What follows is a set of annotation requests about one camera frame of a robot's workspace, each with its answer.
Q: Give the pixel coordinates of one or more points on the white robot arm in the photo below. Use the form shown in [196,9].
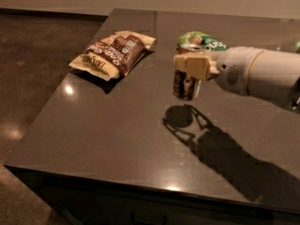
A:
[275,78]

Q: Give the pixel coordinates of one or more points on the green snack bag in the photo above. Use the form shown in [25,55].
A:
[199,41]

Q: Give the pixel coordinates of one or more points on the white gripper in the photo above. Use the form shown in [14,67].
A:
[234,69]

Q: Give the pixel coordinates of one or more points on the brown and cream snack bag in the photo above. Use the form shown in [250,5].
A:
[114,56]

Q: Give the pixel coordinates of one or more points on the orange soda can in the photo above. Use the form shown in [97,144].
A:
[185,87]

